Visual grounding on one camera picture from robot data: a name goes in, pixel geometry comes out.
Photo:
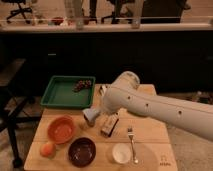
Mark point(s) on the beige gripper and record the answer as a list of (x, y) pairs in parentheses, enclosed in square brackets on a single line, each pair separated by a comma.
[(96, 112)]

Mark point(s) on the light blue towel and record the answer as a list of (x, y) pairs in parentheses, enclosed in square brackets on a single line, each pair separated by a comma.
[(90, 114)]

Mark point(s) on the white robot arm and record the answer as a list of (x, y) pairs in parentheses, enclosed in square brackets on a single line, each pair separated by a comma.
[(196, 118)]

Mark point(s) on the orange red bowl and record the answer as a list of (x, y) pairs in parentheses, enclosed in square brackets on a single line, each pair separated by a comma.
[(61, 130)]

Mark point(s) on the dark maroon bowl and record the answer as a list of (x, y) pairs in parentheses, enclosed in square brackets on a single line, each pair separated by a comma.
[(82, 152)]

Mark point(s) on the white small bowl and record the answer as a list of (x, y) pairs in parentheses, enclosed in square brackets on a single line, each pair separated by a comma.
[(121, 153)]

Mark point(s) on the small metal cup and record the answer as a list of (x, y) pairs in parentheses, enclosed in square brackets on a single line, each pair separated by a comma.
[(90, 124)]

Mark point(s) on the bunch of dark grapes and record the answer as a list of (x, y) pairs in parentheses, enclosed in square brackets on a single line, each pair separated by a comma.
[(82, 84)]

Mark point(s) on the silver fork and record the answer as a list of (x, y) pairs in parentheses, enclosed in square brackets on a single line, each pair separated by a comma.
[(131, 137)]

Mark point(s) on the green plastic tray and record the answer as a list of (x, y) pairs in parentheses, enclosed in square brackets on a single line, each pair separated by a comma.
[(59, 93)]

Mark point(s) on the orange fruit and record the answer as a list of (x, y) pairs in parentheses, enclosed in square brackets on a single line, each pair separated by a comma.
[(47, 149)]

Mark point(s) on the black office chair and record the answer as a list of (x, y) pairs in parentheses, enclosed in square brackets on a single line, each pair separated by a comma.
[(19, 10)]

